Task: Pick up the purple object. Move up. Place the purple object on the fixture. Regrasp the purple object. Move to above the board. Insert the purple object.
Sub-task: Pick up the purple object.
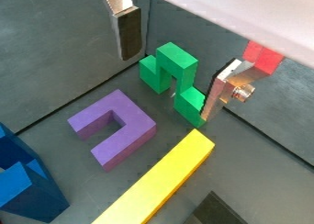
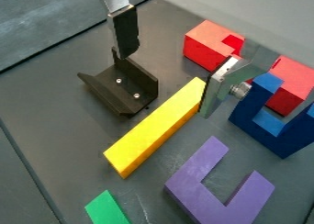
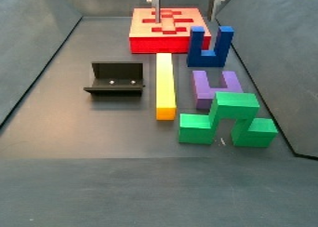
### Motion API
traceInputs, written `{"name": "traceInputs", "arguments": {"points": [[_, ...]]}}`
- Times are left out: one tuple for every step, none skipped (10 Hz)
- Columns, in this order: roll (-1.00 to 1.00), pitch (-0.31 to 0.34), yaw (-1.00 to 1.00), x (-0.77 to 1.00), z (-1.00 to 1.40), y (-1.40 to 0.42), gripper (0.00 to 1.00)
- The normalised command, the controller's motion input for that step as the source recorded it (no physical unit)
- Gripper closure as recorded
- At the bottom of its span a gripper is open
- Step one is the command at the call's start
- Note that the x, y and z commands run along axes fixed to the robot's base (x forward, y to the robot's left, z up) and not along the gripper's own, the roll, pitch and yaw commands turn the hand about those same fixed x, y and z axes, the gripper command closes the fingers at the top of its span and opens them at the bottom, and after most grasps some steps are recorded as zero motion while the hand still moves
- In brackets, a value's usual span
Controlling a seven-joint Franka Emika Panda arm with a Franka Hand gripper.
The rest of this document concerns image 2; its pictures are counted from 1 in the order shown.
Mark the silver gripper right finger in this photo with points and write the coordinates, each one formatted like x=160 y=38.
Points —
x=228 y=81

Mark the red puzzle board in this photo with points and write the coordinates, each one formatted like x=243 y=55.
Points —
x=210 y=43

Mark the purple U-shaped block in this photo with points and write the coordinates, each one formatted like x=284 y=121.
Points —
x=217 y=198

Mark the black angled fixture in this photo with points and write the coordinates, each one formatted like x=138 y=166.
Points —
x=125 y=86

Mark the green block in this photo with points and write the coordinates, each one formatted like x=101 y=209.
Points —
x=105 y=211

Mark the yellow long bar block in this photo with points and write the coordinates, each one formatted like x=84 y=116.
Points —
x=140 y=143

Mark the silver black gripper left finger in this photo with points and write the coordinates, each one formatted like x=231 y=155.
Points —
x=124 y=20

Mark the blue U-shaped block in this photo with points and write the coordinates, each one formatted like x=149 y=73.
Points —
x=283 y=138

